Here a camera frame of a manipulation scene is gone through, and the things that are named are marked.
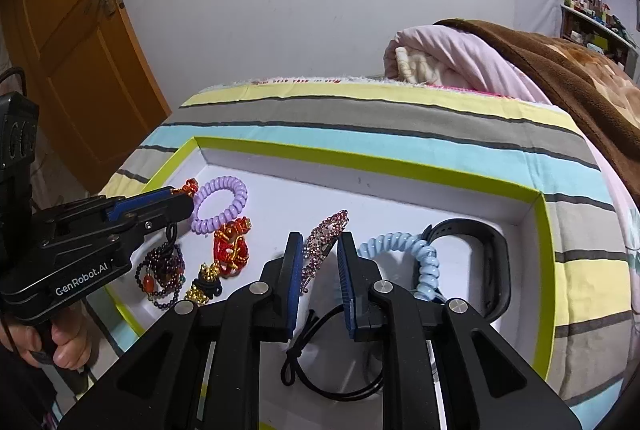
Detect green cardboard box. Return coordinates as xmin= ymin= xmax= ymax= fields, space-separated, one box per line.
xmin=102 ymin=136 xmax=557 ymax=411

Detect dark beaded bracelet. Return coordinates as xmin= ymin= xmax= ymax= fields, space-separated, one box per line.
xmin=134 ymin=242 xmax=187 ymax=311

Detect pink rhinestone hair clip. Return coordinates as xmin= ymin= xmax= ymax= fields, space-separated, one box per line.
xmin=300 ymin=210 xmax=349 ymax=296

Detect bottles on shelf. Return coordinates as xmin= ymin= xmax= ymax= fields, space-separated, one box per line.
xmin=564 ymin=0 xmax=626 ymax=31

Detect person's dark clothing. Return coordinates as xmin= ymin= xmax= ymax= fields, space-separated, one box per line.
xmin=0 ymin=350 xmax=61 ymax=430

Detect white shelf desk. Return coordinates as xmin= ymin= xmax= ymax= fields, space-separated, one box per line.
xmin=560 ymin=4 xmax=640 ymax=78

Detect black cable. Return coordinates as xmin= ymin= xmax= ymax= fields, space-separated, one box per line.
xmin=0 ymin=66 xmax=27 ymax=98

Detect black wristband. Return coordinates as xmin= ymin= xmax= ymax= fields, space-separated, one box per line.
xmin=419 ymin=218 xmax=511 ymax=326

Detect red gold knot ornament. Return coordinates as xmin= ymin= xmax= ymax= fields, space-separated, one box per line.
xmin=212 ymin=217 xmax=252 ymax=282

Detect blue spiral hair tie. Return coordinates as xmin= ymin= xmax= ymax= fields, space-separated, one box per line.
xmin=356 ymin=233 xmax=441 ymax=306

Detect person's left hand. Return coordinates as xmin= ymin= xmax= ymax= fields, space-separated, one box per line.
xmin=0 ymin=317 xmax=94 ymax=371

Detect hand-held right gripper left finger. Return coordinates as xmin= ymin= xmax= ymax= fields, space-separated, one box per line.
xmin=59 ymin=231 xmax=307 ymax=430

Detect striped blanket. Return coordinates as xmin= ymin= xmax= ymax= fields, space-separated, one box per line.
xmin=97 ymin=77 xmax=640 ymax=416

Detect gold bead black tassel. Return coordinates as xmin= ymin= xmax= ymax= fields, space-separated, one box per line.
xmin=185 ymin=262 xmax=225 ymax=307

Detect purple spiral hair tie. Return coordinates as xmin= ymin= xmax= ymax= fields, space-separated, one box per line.
xmin=191 ymin=176 xmax=249 ymax=235

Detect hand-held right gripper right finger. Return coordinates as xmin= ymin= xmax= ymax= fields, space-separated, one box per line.
xmin=336 ymin=231 xmax=583 ymax=430

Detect brown plush blanket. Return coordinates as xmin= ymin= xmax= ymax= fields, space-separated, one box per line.
xmin=434 ymin=18 xmax=640 ymax=196

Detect pink quilt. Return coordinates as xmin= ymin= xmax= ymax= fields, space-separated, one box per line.
xmin=383 ymin=24 xmax=551 ymax=103

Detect orange wooden door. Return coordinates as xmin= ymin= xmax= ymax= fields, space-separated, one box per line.
xmin=0 ymin=0 xmax=173 ymax=193

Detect black elastic hair tie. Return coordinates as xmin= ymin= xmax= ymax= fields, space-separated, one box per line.
xmin=280 ymin=305 xmax=386 ymax=403

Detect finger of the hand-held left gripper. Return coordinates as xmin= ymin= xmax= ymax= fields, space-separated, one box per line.
xmin=120 ymin=194 xmax=196 ymax=236
xmin=42 ymin=188 xmax=173 ymax=241

